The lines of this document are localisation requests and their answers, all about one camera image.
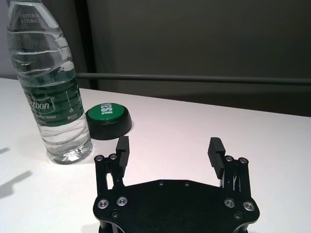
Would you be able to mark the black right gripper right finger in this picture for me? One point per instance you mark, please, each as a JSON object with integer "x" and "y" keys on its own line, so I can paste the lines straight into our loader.
{"x": 218, "y": 160}

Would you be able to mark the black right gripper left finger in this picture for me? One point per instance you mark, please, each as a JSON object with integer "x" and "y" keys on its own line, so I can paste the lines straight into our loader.
{"x": 119, "y": 167}

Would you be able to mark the clear water bottle green label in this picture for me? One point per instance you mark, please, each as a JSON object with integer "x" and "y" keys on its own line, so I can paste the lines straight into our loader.
{"x": 53, "y": 106}

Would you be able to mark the green button black base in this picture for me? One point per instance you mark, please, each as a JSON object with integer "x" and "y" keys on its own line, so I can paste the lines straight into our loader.
{"x": 107, "y": 121}

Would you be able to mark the dark vertical column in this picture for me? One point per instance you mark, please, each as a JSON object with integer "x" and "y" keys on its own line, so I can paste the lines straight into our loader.
{"x": 82, "y": 36}

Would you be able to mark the grey horizontal rail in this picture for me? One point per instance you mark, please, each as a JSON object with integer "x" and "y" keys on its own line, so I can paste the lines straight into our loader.
{"x": 194, "y": 78}

